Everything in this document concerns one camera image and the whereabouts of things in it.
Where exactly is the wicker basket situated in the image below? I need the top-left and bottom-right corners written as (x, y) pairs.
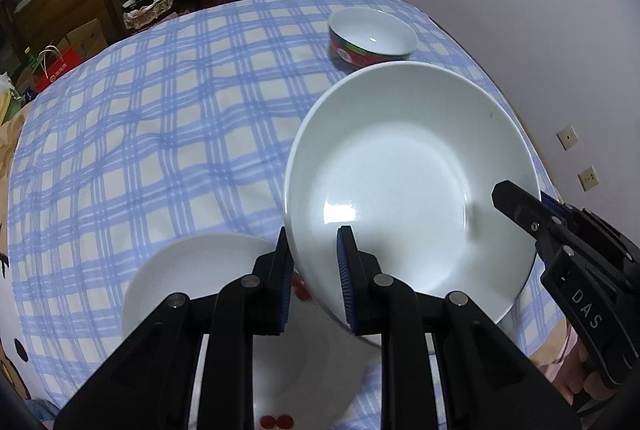
top-left (121, 0), bottom-right (177, 29)

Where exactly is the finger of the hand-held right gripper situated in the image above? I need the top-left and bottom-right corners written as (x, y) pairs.
top-left (491, 180), bottom-right (566, 255)
top-left (539, 191), bottom-right (583, 231)

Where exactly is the cardboard box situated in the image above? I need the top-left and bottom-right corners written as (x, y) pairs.
top-left (65, 17), bottom-right (108, 55)

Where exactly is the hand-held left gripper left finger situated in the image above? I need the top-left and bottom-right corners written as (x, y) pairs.
top-left (52, 226), bottom-right (296, 430)

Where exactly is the blue plaid cloth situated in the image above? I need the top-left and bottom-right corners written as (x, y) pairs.
top-left (0, 0), bottom-right (568, 430)

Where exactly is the large white cherry plate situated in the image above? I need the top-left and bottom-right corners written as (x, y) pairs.
top-left (121, 233), bottom-right (368, 430)

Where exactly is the red paper shopping bag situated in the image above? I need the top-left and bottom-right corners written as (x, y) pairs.
top-left (34, 46), bottom-right (83, 91)

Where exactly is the person's right hand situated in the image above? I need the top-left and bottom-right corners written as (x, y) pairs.
top-left (552, 342), bottom-right (608, 411)

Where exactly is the large white bowl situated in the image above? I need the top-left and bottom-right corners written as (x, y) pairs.
top-left (283, 62), bottom-right (542, 348)

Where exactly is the beige wall socket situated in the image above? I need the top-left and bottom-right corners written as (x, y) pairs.
top-left (577, 166), bottom-right (601, 192)
top-left (556, 125), bottom-right (581, 151)

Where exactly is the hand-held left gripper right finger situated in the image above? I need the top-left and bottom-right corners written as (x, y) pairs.
top-left (336, 225), bottom-right (583, 430)

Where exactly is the red patterned bowl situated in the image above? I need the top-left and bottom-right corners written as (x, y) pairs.
top-left (327, 7), bottom-right (418, 71)

